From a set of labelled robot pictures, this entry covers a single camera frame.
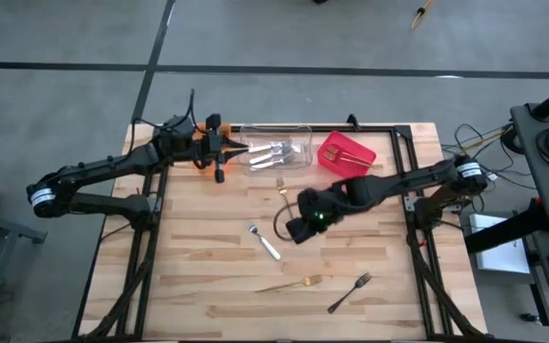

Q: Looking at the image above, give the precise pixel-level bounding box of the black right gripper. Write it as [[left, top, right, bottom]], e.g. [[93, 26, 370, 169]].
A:
[[286, 184, 352, 245]]

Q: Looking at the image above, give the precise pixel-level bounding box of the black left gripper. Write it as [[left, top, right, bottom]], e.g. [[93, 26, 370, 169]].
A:
[[159, 112, 251, 185]]

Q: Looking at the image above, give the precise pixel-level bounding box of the white handled silver fork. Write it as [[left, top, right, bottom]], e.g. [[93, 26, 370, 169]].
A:
[[244, 221, 282, 262], [248, 139, 295, 153], [250, 154, 297, 172], [249, 146, 295, 166]]

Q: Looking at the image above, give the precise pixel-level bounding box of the red plastic bin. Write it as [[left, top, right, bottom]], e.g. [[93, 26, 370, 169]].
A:
[[316, 131, 377, 179]]

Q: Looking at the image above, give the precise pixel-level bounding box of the orange plastic bin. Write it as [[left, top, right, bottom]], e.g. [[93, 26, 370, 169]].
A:
[[192, 122, 233, 176]]

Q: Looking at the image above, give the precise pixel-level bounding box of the clear plastic bin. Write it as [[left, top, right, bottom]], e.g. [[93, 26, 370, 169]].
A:
[[236, 124, 314, 172]]

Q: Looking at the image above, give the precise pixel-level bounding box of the black fork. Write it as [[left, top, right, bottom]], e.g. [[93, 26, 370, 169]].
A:
[[327, 272, 373, 314]]

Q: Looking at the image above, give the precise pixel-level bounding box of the black desk support bar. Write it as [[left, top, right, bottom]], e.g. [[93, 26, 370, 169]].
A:
[[464, 204, 549, 254]]

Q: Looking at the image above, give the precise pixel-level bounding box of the white flat panel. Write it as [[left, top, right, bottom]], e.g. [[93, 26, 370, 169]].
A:
[[469, 213, 532, 275]]

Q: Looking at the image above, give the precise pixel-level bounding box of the grey equipment desk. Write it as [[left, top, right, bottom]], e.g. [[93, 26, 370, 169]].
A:
[[510, 102, 549, 343]]

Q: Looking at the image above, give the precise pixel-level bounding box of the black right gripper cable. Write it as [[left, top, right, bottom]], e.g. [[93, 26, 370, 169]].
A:
[[274, 202, 300, 242]]

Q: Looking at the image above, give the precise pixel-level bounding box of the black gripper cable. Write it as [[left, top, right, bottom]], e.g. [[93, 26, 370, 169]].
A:
[[131, 89, 197, 144], [274, 202, 300, 242]]

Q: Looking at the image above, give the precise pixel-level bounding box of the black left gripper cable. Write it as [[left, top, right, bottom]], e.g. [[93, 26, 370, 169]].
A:
[[131, 89, 197, 144]]

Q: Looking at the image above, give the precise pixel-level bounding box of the black aluminium table frame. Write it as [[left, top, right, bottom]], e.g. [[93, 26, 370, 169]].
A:
[[71, 123, 485, 343]]

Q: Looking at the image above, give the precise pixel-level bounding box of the thin yellow cable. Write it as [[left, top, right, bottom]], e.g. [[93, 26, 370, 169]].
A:
[[444, 129, 512, 162]]

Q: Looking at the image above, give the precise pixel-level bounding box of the black floor cable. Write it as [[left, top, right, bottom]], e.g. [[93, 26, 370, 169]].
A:
[[440, 122, 519, 192]]

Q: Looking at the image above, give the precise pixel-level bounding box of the yellow floor cable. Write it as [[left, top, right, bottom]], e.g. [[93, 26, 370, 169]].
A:
[[410, 0, 436, 31]]

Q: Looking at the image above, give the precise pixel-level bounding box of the grey metal table frame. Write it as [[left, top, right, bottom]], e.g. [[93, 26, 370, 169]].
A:
[[0, 205, 50, 343]]

